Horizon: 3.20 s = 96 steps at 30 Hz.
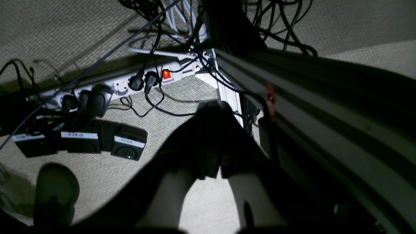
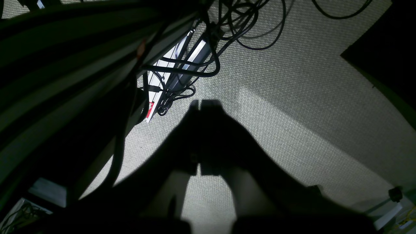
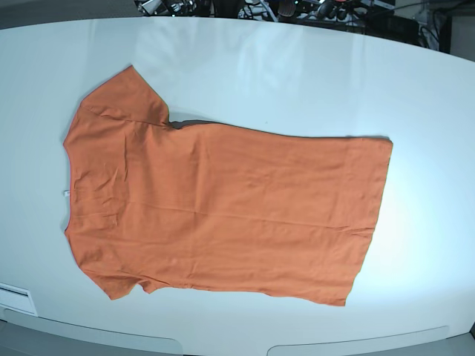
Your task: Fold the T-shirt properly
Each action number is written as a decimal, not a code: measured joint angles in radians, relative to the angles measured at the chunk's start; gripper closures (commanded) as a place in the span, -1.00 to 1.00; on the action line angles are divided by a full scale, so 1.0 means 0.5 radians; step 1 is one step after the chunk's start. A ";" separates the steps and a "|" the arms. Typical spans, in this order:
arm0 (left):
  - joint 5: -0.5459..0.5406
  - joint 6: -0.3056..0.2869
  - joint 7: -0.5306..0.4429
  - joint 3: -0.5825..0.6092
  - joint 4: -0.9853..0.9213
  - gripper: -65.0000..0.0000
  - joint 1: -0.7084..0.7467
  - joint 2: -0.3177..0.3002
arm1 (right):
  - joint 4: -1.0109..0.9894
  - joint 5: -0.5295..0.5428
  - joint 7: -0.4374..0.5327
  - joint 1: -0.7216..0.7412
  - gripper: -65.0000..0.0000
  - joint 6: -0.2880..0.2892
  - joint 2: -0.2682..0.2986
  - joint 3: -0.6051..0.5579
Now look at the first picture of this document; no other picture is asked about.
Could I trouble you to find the black foot pedal stop label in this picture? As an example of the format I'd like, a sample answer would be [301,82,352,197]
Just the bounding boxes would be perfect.
[110,125,148,161]

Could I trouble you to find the dark shoe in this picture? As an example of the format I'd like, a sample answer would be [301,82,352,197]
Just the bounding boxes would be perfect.
[33,163,79,229]

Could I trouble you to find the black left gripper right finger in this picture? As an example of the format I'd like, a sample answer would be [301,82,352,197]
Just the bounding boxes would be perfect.
[217,102,325,228]

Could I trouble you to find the black power plug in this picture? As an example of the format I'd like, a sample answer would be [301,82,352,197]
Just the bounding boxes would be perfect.
[128,72,144,91]

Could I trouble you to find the black foot pedal middle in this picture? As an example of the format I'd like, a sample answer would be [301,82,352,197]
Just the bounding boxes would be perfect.
[60,121,101,153]

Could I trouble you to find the white power strip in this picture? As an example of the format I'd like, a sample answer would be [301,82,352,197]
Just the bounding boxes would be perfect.
[27,61,193,110]

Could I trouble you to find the aluminium table frame leg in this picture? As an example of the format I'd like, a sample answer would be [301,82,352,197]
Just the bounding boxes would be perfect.
[211,49,415,234]

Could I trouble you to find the black power adapter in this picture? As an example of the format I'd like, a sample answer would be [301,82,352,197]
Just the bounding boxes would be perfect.
[85,84,113,118]

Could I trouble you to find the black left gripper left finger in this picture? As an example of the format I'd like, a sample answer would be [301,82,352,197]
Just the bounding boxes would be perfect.
[75,102,216,228]

